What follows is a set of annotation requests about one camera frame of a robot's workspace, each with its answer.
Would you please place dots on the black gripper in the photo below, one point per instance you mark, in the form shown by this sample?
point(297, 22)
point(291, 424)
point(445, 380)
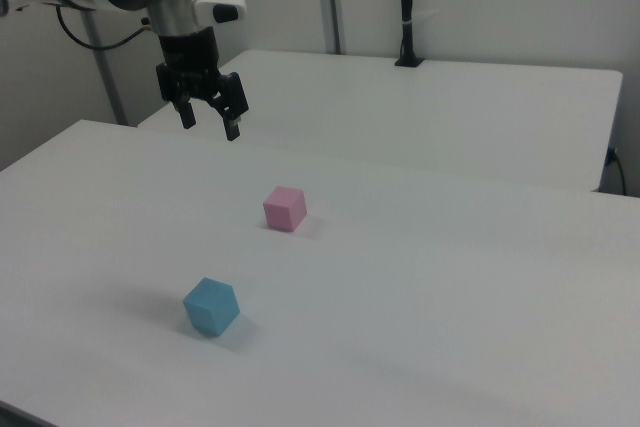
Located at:
point(190, 59)

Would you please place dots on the blue foam cube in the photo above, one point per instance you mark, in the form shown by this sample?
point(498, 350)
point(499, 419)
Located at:
point(210, 307)

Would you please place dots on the pink foam cube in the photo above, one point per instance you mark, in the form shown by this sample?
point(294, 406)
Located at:
point(284, 209)

